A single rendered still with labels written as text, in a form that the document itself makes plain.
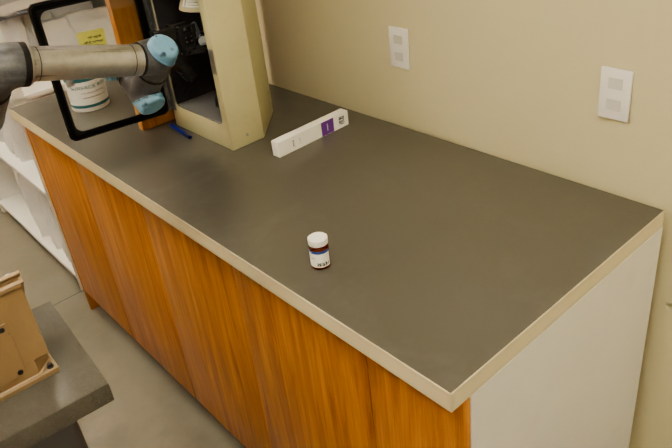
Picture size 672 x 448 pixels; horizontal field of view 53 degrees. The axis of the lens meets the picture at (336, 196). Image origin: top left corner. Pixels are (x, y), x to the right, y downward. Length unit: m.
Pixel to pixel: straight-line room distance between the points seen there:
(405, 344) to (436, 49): 0.90
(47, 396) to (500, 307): 0.80
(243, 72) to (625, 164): 1.00
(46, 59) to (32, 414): 0.74
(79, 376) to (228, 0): 1.02
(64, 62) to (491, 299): 1.03
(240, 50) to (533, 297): 1.04
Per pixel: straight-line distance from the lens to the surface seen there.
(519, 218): 1.52
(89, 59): 1.64
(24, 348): 1.28
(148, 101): 1.78
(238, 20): 1.88
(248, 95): 1.93
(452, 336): 1.21
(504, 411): 1.29
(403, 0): 1.87
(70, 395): 1.27
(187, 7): 1.94
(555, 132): 1.69
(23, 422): 1.26
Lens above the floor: 1.74
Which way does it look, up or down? 29 degrees down
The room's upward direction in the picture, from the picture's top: 7 degrees counter-clockwise
